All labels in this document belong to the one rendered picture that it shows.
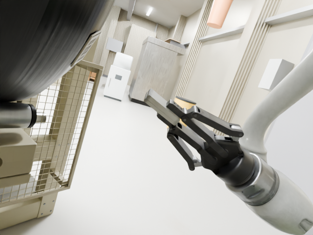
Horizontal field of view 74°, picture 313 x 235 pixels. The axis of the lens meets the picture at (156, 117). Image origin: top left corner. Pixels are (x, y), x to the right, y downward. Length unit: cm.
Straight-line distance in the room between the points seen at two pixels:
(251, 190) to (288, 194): 8
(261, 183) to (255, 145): 17
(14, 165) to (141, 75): 618
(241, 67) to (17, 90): 360
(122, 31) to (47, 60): 1197
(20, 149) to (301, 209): 52
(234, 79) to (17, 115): 353
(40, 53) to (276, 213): 47
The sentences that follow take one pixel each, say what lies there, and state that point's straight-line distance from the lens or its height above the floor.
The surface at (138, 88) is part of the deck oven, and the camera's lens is 654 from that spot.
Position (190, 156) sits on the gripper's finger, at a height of 92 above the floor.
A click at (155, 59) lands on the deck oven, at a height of 146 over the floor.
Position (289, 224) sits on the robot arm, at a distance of 52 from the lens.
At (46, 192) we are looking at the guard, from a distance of 124.
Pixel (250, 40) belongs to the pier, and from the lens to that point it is 386.
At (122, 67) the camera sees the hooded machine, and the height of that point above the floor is 93.
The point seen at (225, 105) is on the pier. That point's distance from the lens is 375.
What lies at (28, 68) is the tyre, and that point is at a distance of 32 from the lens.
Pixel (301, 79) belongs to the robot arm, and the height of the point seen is 113.
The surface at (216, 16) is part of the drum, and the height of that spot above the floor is 249.
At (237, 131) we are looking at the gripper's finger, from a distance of 38.
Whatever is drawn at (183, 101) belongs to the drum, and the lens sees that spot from 437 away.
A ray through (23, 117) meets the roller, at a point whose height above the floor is 91.
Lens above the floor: 104
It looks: 11 degrees down
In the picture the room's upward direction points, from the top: 19 degrees clockwise
